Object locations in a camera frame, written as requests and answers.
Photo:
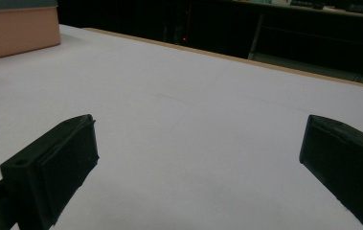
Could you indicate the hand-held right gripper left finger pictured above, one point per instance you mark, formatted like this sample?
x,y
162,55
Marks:
x,y
57,169

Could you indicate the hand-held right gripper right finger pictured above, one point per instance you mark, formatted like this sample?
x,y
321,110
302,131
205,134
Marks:
x,y
345,163

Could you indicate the metal shelf rack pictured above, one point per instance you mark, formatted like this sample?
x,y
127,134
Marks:
x,y
316,38

